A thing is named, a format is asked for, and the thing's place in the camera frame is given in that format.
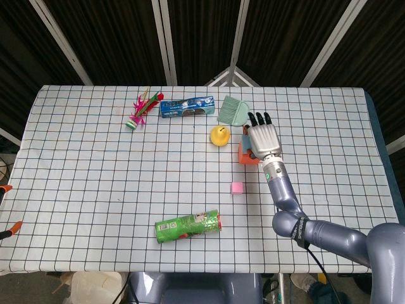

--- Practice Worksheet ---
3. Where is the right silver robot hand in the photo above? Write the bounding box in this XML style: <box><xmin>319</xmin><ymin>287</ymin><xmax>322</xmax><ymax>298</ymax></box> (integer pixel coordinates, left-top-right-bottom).
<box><xmin>242</xmin><ymin>111</ymin><xmax>284</xmax><ymax>164</ymax></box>

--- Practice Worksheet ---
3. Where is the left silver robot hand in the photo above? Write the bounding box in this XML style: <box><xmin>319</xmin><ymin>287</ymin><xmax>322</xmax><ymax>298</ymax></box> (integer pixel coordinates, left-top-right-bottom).
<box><xmin>0</xmin><ymin>184</ymin><xmax>23</xmax><ymax>241</ymax></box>

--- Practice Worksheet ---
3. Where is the large orange foam block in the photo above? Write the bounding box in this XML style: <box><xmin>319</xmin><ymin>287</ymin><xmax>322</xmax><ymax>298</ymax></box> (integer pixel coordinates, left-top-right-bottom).
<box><xmin>238</xmin><ymin>139</ymin><xmax>263</xmax><ymax>165</ymax></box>

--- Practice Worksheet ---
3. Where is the mint green hand brush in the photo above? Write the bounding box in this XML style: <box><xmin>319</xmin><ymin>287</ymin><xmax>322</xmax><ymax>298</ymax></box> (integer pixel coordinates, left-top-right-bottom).
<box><xmin>216</xmin><ymin>95</ymin><xmax>254</xmax><ymax>127</ymax></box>

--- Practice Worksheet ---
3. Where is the yellow toy pear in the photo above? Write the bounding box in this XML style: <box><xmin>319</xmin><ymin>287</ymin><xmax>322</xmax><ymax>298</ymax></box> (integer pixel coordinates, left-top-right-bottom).
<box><xmin>210</xmin><ymin>125</ymin><xmax>232</xmax><ymax>147</ymax></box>

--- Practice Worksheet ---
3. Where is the blue cookie box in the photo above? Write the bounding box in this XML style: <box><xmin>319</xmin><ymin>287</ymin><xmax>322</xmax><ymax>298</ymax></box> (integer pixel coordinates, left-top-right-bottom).
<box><xmin>159</xmin><ymin>96</ymin><xmax>217</xmax><ymax>118</ymax></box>

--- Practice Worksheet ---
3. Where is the white checkered tablecloth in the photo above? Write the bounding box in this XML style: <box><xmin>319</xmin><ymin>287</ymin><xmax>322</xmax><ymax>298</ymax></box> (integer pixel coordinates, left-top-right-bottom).
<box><xmin>0</xmin><ymin>84</ymin><xmax>400</xmax><ymax>276</ymax></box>

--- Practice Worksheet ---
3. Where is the green chips can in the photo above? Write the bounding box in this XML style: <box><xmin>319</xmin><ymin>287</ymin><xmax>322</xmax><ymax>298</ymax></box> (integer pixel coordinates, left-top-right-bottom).
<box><xmin>154</xmin><ymin>209</ymin><xmax>223</xmax><ymax>244</ymax></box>

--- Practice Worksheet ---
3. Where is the dark folding screen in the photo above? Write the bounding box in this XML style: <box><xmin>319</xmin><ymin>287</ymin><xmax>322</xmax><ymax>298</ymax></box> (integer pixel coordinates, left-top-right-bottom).
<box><xmin>0</xmin><ymin>0</ymin><xmax>405</xmax><ymax>156</ymax></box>

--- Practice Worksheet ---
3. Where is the pink feather shuttlecock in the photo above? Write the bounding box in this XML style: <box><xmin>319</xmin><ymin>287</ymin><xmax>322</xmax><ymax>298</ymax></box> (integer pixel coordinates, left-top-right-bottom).
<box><xmin>125</xmin><ymin>89</ymin><xmax>165</xmax><ymax>130</ymax></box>

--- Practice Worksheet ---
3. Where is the white shoe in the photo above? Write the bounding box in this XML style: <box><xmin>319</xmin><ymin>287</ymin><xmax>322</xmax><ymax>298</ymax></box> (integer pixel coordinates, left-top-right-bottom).
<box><xmin>290</xmin><ymin>272</ymin><xmax>317</xmax><ymax>293</ymax></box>

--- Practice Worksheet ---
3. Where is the grey-blue robot torso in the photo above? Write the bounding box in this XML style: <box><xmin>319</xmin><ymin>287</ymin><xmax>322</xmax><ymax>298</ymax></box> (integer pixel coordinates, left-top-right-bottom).
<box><xmin>128</xmin><ymin>272</ymin><xmax>263</xmax><ymax>304</ymax></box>

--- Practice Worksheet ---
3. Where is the dark blue trouser leg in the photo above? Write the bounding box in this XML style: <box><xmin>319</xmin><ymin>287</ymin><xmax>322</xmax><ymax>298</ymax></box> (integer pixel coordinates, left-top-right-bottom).
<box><xmin>308</xmin><ymin>278</ymin><xmax>349</xmax><ymax>304</ymax></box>

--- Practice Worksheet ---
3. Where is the black printed arm strap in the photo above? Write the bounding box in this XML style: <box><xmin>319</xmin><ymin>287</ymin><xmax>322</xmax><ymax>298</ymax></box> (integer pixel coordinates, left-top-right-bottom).
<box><xmin>290</xmin><ymin>216</ymin><xmax>311</xmax><ymax>250</ymax></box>

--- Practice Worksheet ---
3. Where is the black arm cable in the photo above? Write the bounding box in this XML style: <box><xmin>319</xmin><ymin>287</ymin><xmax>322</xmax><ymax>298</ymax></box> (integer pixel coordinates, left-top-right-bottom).
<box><xmin>305</xmin><ymin>243</ymin><xmax>337</xmax><ymax>304</ymax></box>

